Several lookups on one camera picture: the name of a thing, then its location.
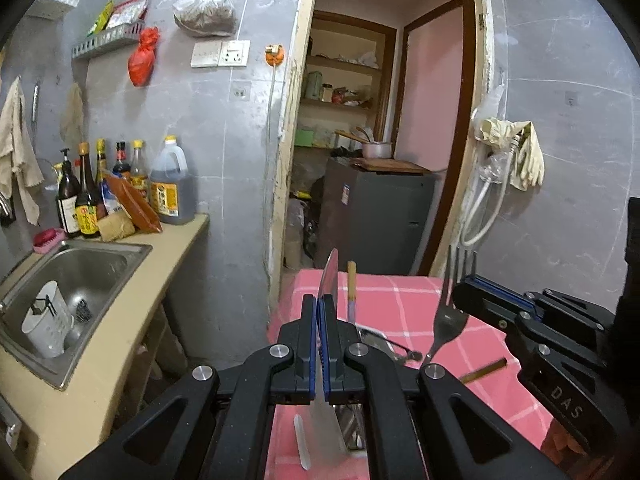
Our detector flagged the white hose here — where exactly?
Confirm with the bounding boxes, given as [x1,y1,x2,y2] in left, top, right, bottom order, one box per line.
[459,160,511,247]

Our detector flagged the dark bottle with yellow label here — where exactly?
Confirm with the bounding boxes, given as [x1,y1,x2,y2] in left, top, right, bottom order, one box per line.
[75,143,103,238]

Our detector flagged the grey cabinet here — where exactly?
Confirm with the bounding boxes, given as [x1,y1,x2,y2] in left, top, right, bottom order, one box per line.
[315,156,436,277]

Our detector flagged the large dark liquid jug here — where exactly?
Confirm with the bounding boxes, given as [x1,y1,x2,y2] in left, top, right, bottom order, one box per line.
[150,135,197,226]

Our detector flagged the pink checked tablecloth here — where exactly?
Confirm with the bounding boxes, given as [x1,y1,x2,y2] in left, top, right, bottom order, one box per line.
[265,268,556,480]

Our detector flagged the green snack packet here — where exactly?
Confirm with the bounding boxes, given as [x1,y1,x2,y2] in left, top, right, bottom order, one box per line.
[87,0,115,36]

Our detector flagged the person's right hand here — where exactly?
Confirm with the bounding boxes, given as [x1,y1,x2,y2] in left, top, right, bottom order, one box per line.
[542,417,593,458]

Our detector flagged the white cup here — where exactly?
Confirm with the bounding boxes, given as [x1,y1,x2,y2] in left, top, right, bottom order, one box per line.
[21,280,75,359]

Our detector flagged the steel pot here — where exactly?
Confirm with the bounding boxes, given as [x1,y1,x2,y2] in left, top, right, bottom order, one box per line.
[360,127,393,160]

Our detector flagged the red-capped dark bottle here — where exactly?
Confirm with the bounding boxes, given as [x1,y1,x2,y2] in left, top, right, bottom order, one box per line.
[112,141,132,178]

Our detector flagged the beige kitchen counter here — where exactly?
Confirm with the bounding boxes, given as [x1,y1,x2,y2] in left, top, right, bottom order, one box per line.
[0,212,211,480]

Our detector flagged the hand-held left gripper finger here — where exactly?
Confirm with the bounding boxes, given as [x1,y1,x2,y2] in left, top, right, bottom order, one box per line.
[320,294,566,480]
[60,294,318,480]

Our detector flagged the white cable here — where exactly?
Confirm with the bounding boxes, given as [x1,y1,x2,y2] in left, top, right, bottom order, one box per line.
[265,65,279,211]

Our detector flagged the red plastic bag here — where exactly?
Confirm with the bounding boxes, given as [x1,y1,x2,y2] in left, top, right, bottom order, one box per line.
[127,27,161,87]

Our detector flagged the wooden shelf unit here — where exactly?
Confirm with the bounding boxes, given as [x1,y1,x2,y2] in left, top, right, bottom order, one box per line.
[300,10,398,151]

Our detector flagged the cream rubber gloves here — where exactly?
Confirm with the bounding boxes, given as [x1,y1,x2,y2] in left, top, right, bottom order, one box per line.
[472,116,546,192]

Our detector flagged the red scrub brush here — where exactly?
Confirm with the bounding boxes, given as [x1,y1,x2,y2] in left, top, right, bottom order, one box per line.
[32,228,67,253]

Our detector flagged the hanging beige loofah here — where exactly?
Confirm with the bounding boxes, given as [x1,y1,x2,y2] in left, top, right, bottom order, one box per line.
[60,82,85,153]

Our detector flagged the worn door frame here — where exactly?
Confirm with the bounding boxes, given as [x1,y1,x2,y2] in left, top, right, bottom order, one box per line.
[267,0,506,311]

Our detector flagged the orange-brown packet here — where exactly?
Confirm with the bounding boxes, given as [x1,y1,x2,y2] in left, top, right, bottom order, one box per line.
[102,170,163,234]

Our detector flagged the wooden cutting board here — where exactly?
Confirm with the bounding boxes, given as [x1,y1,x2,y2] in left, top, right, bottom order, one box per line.
[348,156,432,175]

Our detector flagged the dark pump bottle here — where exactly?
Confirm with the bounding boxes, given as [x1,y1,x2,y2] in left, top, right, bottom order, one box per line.
[56,147,82,238]

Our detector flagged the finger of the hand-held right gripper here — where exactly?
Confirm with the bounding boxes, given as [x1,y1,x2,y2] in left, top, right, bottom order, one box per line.
[452,282,608,371]
[462,275,616,331]

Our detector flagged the steel tube-handled peeler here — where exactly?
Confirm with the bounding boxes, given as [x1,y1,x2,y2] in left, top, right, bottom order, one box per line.
[357,325,423,363]

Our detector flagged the yellow-capped sauce bottle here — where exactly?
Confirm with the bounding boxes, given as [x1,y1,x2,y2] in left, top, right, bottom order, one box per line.
[130,140,150,198]

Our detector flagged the white wall socket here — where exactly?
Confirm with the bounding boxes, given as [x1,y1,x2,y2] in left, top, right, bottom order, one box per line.
[218,40,251,67]

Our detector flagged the beige towel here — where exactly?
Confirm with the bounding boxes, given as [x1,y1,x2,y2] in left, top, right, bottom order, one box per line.
[0,76,45,227]

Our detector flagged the steel table knife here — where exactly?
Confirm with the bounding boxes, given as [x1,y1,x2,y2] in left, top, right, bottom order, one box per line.
[302,248,351,471]

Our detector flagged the red and white snack packet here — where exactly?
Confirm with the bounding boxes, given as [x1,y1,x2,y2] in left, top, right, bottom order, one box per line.
[105,0,150,30]

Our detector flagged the slim yellow-capped bottle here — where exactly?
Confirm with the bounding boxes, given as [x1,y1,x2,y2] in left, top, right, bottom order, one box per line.
[95,138,110,186]

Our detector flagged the grey wall shelf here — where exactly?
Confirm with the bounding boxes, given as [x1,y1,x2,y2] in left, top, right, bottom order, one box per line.
[71,22,146,60]

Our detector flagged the clear bag with dark contents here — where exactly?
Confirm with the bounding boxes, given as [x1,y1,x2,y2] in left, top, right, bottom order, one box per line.
[172,0,237,38]

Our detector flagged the steel sink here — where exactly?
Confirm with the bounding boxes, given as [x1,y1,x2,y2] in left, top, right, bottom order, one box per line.
[0,239,153,391]

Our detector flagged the clear plastic bag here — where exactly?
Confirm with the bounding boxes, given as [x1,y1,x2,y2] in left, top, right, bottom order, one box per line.
[477,82,516,183]

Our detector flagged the white wall switch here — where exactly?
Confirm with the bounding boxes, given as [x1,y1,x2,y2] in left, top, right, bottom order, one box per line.
[191,41,222,68]

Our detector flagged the steel fork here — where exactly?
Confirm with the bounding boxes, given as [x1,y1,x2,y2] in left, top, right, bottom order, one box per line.
[420,245,476,368]

